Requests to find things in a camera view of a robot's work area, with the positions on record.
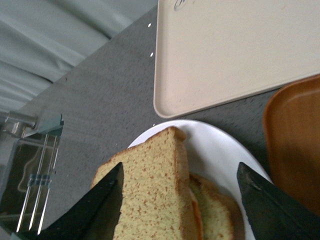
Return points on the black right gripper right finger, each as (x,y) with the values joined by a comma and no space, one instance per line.
(271,213)

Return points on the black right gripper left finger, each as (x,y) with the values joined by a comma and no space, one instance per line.
(93,217)

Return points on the bread slice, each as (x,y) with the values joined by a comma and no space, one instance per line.
(221,215)
(157,203)

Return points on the white oval plate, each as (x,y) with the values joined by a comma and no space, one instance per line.
(214,155)

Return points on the fried egg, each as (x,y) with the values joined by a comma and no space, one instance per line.
(197,216)

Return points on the brown wooden tray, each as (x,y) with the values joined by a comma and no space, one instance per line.
(291,123)

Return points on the metal rack with rods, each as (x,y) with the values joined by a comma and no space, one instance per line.
(28,175)

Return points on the beige rabbit tray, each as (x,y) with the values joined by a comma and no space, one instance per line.
(211,52)

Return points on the grey curtain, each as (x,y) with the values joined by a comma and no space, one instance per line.
(42,40)

